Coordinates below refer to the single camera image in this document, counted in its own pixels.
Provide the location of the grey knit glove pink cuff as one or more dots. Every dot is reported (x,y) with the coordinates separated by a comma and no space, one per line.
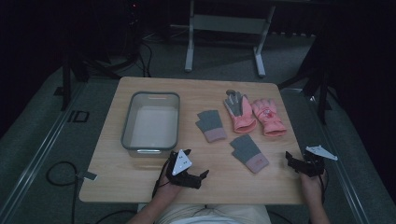
(211,123)
(246,150)

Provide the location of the white metal table frame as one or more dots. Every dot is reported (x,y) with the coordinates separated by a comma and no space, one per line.
(229,24)

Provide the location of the metal floor rail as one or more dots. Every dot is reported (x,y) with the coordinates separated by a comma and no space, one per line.
(37,155)
(342,168)

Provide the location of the small grey tag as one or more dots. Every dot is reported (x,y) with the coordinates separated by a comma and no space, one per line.
(88,176)

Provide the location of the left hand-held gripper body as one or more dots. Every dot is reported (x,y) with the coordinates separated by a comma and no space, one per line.
(181,163)

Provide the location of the pink glove with red print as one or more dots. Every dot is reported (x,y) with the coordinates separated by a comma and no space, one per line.
(268,117)

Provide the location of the black tripod stand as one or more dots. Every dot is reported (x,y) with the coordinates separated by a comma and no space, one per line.
(322,93)

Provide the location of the person's right hand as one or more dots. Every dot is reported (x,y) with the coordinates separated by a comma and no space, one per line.
(313,186)

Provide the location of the person's left hand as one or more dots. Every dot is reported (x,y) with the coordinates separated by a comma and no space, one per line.
(168,190)

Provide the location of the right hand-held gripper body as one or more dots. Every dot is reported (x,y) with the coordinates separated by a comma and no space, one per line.
(314,165)

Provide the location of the pink glove with grey palm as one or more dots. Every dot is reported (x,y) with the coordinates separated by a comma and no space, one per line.
(246,122)

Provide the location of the grey-rimmed clear plastic bin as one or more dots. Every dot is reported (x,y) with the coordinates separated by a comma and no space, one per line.
(154,126)

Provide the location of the person's beige clothing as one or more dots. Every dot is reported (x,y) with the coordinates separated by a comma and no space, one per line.
(214,214)

